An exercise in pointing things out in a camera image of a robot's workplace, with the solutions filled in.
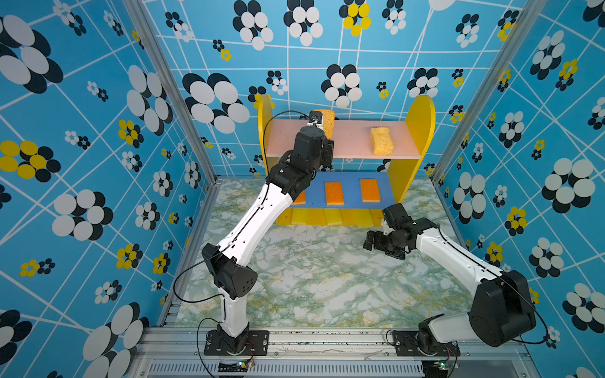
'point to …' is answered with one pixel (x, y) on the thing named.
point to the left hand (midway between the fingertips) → (324, 137)
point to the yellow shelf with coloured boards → (356, 187)
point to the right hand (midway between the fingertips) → (377, 247)
